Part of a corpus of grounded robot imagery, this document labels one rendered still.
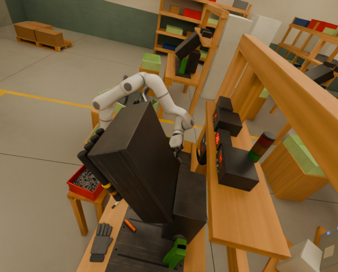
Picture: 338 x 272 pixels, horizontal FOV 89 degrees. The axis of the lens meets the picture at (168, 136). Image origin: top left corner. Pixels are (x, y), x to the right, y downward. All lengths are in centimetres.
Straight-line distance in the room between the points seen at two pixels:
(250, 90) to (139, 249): 109
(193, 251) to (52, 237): 148
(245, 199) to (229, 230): 15
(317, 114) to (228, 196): 38
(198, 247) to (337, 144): 104
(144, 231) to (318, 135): 104
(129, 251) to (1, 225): 159
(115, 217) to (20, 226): 134
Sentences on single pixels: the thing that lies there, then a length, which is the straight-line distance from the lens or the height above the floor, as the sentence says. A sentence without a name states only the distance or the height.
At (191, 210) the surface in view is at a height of 124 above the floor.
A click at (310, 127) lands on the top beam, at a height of 189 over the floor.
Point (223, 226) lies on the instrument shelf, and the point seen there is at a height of 154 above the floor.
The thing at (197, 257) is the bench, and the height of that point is 88.
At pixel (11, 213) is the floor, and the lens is 255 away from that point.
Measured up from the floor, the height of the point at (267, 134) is 173.
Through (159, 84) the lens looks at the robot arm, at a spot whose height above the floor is 158.
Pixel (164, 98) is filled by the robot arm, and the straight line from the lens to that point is 120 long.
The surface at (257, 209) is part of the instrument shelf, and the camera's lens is 75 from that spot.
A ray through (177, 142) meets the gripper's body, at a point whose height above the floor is 129.
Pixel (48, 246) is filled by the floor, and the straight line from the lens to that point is 227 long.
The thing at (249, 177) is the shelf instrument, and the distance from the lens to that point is 71.
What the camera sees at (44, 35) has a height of 35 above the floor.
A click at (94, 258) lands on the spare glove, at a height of 92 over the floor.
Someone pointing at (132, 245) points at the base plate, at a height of 90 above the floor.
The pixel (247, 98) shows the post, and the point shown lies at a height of 171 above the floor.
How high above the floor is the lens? 207
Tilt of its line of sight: 40 degrees down
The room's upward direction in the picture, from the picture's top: 15 degrees clockwise
